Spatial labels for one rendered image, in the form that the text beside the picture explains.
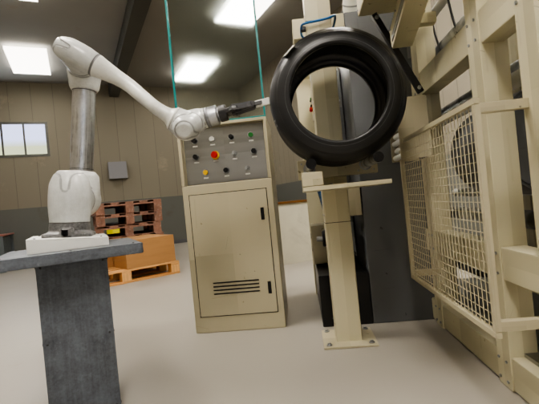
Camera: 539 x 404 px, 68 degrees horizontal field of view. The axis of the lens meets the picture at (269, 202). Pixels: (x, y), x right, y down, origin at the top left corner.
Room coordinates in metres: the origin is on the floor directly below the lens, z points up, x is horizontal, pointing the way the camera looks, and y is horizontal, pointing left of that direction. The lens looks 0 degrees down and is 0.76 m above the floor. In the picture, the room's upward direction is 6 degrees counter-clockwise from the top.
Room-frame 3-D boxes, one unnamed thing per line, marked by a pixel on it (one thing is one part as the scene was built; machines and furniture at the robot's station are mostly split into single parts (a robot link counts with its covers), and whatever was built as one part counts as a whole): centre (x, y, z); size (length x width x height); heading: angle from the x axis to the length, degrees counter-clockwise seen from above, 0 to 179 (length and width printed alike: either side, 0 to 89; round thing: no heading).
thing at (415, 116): (2.05, -0.74, 1.05); 0.20 x 0.15 x 0.30; 176
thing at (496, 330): (1.60, -0.65, 0.65); 0.90 x 0.02 x 0.70; 176
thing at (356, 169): (2.03, -0.36, 0.90); 0.40 x 0.03 x 0.10; 86
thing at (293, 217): (5.78, 0.18, 0.37); 2.19 x 0.70 x 0.74; 26
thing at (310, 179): (1.87, -0.20, 0.84); 0.36 x 0.09 x 0.06; 176
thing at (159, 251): (4.86, 1.93, 0.24); 1.31 x 0.90 x 0.47; 130
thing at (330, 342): (2.11, -0.34, 0.01); 0.27 x 0.27 x 0.02; 86
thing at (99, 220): (6.27, 2.26, 0.48); 1.34 x 0.96 x 0.95; 26
